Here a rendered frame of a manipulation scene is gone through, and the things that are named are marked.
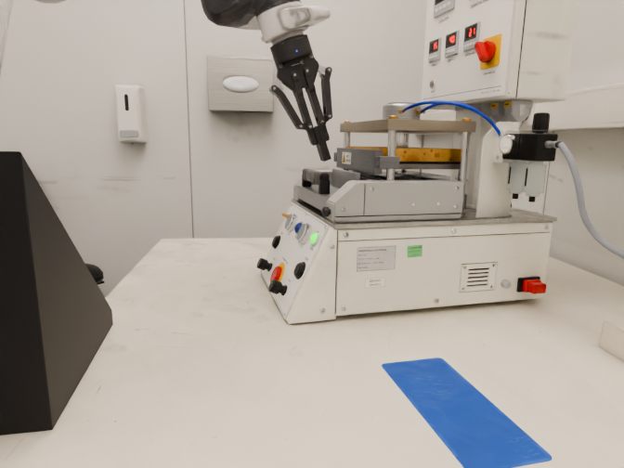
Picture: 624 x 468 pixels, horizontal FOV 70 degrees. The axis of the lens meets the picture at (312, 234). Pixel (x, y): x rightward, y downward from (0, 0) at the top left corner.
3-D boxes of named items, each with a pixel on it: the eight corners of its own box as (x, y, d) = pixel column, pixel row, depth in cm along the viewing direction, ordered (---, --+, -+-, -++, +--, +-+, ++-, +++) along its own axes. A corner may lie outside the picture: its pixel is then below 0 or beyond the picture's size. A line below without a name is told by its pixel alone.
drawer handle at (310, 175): (310, 186, 100) (310, 168, 99) (330, 194, 86) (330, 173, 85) (301, 186, 99) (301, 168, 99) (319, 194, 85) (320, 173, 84)
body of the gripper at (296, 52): (304, 37, 89) (318, 84, 92) (264, 50, 88) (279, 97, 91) (313, 29, 82) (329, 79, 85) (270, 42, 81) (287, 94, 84)
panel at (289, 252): (261, 272, 109) (292, 202, 107) (285, 319, 80) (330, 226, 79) (253, 269, 108) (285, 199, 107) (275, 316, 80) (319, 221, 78)
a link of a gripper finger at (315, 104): (297, 71, 89) (304, 69, 89) (316, 126, 92) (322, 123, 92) (302, 69, 85) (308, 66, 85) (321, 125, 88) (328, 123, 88)
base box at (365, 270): (452, 260, 124) (457, 199, 121) (556, 309, 89) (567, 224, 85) (260, 272, 111) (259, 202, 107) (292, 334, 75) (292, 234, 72)
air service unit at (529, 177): (503, 194, 87) (512, 116, 84) (563, 205, 73) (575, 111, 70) (480, 195, 86) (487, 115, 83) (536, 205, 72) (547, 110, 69)
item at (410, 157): (411, 163, 108) (414, 123, 106) (464, 170, 87) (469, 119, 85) (344, 163, 104) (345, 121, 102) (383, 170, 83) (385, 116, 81)
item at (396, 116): (430, 162, 113) (434, 110, 110) (514, 171, 84) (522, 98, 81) (338, 162, 107) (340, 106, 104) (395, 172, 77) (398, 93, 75)
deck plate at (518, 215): (458, 199, 121) (458, 195, 121) (557, 221, 88) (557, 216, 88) (291, 201, 110) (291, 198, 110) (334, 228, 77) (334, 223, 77)
